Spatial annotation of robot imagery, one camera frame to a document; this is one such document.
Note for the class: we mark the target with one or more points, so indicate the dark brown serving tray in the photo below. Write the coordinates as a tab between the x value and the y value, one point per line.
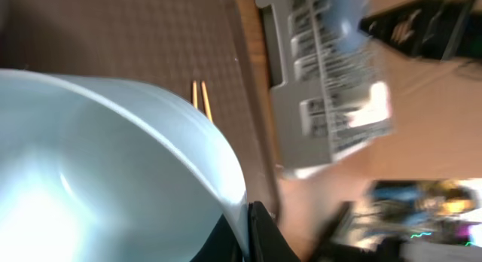
170	43

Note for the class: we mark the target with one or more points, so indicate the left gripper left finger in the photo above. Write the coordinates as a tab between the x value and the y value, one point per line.
221	245

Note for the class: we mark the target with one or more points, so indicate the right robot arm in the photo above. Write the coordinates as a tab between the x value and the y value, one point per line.
429	29

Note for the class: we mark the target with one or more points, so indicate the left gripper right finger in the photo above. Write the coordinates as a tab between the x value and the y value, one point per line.
266	242

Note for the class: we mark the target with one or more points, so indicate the grey dishwasher rack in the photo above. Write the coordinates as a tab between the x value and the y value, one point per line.
327	105

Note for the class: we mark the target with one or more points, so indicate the light blue small bowl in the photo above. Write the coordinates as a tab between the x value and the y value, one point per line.
105	169

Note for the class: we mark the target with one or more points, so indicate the dark blue plate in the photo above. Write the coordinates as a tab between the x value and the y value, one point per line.
343	18

